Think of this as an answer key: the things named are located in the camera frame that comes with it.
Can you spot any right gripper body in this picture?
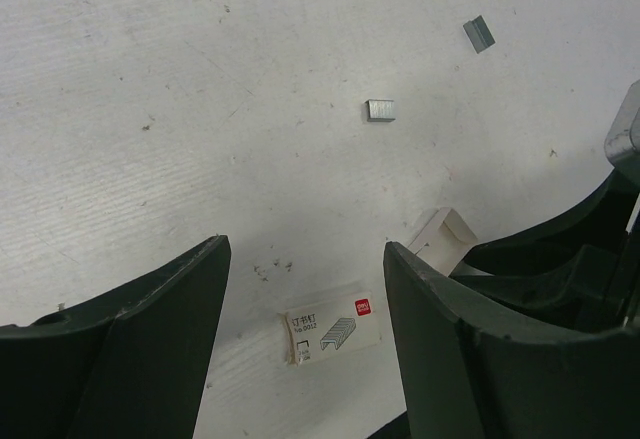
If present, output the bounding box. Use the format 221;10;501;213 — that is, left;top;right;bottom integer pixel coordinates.
451;172;639;332

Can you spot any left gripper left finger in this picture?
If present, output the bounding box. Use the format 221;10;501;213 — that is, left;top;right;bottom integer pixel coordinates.
1;235;231;438

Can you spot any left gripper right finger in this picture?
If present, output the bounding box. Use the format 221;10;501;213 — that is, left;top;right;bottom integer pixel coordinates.
383;242;639;438

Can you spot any staple box with red label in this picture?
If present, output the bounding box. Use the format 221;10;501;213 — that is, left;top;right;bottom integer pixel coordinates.
281;290;381;366

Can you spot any small staple strip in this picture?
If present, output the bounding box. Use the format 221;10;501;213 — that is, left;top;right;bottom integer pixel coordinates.
365;99;397;123

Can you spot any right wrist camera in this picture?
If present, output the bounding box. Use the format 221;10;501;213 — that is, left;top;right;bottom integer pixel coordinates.
604;81;639;170

